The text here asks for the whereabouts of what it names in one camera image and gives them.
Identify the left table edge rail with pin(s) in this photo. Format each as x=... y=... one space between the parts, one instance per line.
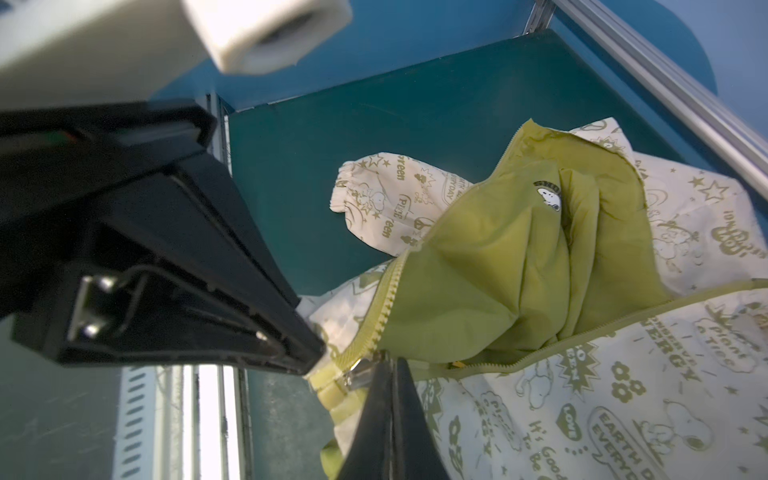
x=220 y=146

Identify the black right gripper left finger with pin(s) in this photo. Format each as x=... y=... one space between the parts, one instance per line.
x=369 y=456

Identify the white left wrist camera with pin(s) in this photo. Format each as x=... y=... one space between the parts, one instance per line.
x=64 y=53

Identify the left aluminium frame post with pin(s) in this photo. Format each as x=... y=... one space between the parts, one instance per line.
x=540 y=16

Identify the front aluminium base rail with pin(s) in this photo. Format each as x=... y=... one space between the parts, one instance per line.
x=183 y=422

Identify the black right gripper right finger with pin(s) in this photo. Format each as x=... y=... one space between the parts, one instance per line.
x=414 y=452

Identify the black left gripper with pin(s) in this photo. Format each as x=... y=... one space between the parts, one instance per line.
x=116 y=252

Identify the white green printed jacket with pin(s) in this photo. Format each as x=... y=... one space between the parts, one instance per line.
x=585 y=312

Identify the rear horizontal aluminium frame bar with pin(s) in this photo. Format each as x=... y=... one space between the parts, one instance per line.
x=737 y=144

